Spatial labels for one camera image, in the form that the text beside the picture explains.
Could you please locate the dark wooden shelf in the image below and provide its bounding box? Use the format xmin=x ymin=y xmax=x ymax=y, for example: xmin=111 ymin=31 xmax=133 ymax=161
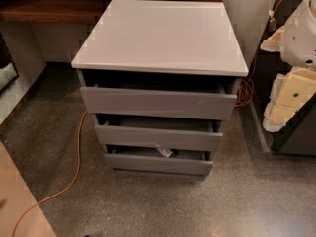
xmin=0 ymin=0 xmax=223 ymax=26

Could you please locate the grey middle drawer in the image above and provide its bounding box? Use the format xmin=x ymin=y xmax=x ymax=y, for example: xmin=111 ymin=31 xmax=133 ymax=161
xmin=95 ymin=115 xmax=223 ymax=151

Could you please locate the grey drawer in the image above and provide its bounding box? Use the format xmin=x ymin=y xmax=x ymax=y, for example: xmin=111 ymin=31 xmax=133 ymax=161
xmin=95 ymin=115 xmax=223 ymax=151
xmin=80 ymin=87 xmax=237 ymax=120
xmin=105 ymin=146 xmax=213 ymax=176

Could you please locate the dark cabinet on right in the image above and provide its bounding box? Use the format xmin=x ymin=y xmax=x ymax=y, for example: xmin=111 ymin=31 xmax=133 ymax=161
xmin=252 ymin=0 xmax=316 ymax=155

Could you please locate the grey bottom drawer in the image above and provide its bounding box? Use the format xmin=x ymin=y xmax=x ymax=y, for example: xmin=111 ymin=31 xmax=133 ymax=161
xmin=105 ymin=146 xmax=213 ymax=176

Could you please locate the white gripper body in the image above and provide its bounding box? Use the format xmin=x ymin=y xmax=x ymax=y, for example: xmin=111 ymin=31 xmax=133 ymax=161
xmin=280 ymin=0 xmax=316 ymax=69

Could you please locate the clear plastic water bottle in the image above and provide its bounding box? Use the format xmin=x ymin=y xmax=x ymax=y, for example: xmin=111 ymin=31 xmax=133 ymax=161
xmin=157 ymin=147 xmax=174 ymax=158

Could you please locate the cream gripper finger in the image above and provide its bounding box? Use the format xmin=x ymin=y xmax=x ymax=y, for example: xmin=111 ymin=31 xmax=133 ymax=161
xmin=263 ymin=67 xmax=316 ymax=132
xmin=260 ymin=27 xmax=284 ymax=52

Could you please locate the grey drawer cabinet white top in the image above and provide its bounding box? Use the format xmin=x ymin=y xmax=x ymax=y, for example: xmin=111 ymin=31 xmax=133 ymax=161
xmin=72 ymin=0 xmax=248 ymax=180

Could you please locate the grey top drawer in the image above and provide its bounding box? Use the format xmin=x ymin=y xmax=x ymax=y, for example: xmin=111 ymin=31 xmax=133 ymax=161
xmin=80 ymin=87 xmax=237 ymax=120

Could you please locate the dark framed object at left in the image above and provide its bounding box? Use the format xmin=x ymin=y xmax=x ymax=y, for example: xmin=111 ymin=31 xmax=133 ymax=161
xmin=0 ymin=34 xmax=19 ymax=92

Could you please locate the orange extension cable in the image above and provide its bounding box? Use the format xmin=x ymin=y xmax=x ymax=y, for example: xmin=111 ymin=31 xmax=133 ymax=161
xmin=11 ymin=0 xmax=316 ymax=237

